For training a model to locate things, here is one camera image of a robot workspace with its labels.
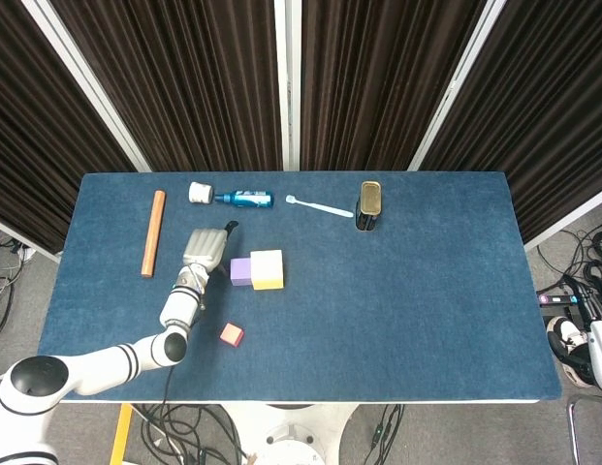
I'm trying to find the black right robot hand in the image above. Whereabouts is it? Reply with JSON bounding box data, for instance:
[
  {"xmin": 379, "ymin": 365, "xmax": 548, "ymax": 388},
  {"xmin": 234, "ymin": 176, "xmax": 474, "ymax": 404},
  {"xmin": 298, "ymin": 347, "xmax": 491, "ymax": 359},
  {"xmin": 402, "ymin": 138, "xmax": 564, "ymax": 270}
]
[{"xmin": 563, "ymin": 276, "xmax": 602, "ymax": 321}]

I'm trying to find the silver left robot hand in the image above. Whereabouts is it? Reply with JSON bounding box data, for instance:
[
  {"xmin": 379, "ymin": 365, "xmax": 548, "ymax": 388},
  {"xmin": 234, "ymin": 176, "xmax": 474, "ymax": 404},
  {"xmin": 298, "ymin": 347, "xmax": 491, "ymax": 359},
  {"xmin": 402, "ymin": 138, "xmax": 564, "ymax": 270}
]
[{"xmin": 181, "ymin": 220, "xmax": 240, "ymax": 278}]

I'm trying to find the purple cube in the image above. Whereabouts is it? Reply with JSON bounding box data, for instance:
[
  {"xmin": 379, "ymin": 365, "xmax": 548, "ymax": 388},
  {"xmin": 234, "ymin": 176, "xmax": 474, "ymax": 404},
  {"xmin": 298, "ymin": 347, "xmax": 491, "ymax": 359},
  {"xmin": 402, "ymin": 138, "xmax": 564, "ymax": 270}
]
[{"xmin": 230, "ymin": 257, "xmax": 256, "ymax": 288}]

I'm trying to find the large yellow cube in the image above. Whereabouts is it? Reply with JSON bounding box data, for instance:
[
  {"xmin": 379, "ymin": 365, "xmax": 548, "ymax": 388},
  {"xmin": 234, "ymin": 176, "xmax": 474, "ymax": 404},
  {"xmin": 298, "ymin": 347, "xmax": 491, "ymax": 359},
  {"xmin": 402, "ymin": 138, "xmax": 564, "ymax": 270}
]
[{"xmin": 249, "ymin": 249, "xmax": 286, "ymax": 292}]

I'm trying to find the small red cube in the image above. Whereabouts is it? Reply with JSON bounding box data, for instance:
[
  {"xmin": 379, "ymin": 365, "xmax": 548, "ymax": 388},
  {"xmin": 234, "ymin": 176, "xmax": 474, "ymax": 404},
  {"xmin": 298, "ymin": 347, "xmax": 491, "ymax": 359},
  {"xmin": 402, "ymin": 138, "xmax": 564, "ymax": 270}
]
[{"xmin": 219, "ymin": 323, "xmax": 245, "ymax": 348}]

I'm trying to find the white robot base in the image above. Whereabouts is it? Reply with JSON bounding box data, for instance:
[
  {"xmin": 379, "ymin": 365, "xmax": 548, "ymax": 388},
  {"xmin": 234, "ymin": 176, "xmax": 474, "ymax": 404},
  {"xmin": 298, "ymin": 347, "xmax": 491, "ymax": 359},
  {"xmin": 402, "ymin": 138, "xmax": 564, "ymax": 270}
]
[{"xmin": 221, "ymin": 401, "xmax": 363, "ymax": 465}]

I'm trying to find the black power strip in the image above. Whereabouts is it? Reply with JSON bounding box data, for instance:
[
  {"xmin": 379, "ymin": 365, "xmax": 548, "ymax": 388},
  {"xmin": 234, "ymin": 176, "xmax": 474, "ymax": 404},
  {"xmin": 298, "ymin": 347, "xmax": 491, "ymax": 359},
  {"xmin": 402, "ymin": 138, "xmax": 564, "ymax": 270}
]
[{"xmin": 536, "ymin": 289, "xmax": 577, "ymax": 307}]

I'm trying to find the wooden rolling pin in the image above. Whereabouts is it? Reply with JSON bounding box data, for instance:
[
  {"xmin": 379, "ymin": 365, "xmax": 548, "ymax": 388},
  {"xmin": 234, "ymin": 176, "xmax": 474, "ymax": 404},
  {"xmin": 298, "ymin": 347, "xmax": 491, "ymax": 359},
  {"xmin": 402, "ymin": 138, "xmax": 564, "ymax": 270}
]
[{"xmin": 140, "ymin": 190, "xmax": 167, "ymax": 279}]

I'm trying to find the white plastic jar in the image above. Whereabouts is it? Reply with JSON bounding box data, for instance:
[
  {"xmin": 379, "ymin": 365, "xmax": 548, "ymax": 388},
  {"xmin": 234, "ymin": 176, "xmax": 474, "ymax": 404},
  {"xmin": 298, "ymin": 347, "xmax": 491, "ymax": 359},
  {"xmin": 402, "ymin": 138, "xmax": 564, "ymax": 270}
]
[{"xmin": 188, "ymin": 181, "xmax": 215, "ymax": 204}]

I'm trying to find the teal spray bottle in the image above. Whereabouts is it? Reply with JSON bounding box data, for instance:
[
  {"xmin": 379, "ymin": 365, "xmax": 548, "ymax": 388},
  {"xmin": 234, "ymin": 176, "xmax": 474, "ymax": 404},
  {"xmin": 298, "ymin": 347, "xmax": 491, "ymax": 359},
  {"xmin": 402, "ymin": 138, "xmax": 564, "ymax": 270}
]
[{"xmin": 213, "ymin": 189, "xmax": 274, "ymax": 210}]

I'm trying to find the white toothbrush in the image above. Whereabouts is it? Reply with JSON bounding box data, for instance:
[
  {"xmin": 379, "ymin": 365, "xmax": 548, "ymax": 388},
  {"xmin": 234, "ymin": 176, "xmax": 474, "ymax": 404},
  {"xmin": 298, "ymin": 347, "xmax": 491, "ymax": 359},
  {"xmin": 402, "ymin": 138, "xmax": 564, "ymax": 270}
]
[{"xmin": 285, "ymin": 194, "xmax": 355, "ymax": 219}]

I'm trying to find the grey metal stand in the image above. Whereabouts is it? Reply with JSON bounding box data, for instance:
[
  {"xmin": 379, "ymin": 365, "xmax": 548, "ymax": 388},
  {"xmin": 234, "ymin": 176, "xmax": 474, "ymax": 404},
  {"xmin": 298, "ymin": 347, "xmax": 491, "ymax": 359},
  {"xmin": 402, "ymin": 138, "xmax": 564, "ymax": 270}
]
[{"xmin": 565, "ymin": 392, "xmax": 602, "ymax": 465}]

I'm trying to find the brown curtain partition panel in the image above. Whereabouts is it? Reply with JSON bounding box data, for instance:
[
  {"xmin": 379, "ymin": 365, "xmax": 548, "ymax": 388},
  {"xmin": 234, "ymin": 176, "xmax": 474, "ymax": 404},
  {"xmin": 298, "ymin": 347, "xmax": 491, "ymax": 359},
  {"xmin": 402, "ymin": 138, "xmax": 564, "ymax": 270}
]
[
  {"xmin": 286, "ymin": 0, "xmax": 487, "ymax": 173},
  {"xmin": 48, "ymin": 0, "xmax": 290, "ymax": 173},
  {"xmin": 407, "ymin": 0, "xmax": 602, "ymax": 253},
  {"xmin": 0, "ymin": 0, "xmax": 152, "ymax": 264}
]

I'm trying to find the black and gold tin can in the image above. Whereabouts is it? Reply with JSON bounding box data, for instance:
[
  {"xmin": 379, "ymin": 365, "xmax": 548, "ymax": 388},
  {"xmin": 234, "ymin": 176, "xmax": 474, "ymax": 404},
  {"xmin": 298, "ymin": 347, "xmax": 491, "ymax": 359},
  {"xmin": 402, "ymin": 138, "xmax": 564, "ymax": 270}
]
[{"xmin": 353, "ymin": 180, "xmax": 383, "ymax": 233}]

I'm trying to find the blue felt table cover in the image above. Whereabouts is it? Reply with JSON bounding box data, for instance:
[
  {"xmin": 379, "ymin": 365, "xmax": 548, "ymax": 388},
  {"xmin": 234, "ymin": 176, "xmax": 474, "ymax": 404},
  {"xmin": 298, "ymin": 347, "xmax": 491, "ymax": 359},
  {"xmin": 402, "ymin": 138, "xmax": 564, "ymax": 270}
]
[{"xmin": 37, "ymin": 170, "xmax": 563, "ymax": 404}]

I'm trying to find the yellow floor strip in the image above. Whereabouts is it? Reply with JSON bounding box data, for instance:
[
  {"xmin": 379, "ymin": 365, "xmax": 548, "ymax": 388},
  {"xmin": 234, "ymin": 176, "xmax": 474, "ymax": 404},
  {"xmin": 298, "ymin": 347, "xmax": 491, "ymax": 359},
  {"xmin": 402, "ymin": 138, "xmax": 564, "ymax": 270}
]
[{"xmin": 108, "ymin": 404, "xmax": 135, "ymax": 465}]

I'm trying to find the black floor cable bundle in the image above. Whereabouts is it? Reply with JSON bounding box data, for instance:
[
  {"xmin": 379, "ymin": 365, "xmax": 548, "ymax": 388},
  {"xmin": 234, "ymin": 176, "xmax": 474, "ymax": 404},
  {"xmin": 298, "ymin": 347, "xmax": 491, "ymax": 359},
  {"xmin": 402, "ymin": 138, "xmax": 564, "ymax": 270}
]
[
  {"xmin": 366, "ymin": 404, "xmax": 406, "ymax": 465},
  {"xmin": 134, "ymin": 402, "xmax": 251, "ymax": 465},
  {"xmin": 536, "ymin": 201, "xmax": 602, "ymax": 292},
  {"xmin": 0, "ymin": 225, "xmax": 28, "ymax": 343}
]

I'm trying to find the white table frame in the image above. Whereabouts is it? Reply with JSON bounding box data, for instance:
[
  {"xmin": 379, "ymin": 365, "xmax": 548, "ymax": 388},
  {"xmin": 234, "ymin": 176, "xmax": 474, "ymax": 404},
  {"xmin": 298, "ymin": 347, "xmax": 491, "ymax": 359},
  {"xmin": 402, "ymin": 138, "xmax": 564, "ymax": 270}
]
[{"xmin": 62, "ymin": 397, "xmax": 544, "ymax": 407}]

